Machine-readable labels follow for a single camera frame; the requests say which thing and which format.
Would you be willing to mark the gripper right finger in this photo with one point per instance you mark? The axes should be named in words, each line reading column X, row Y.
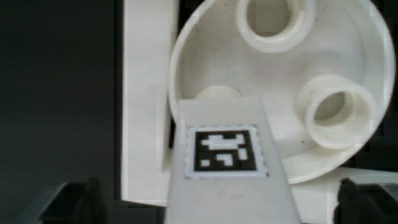
column 367, row 203

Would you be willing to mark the white U-shaped obstacle wall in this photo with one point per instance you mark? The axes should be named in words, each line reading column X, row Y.
column 154, row 24

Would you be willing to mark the white stool leg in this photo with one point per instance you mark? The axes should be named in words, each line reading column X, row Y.
column 229, row 188

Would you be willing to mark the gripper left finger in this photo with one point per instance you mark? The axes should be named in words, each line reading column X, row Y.
column 69, row 204

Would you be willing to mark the white round stool seat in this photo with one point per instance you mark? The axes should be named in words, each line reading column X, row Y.
column 301, row 52

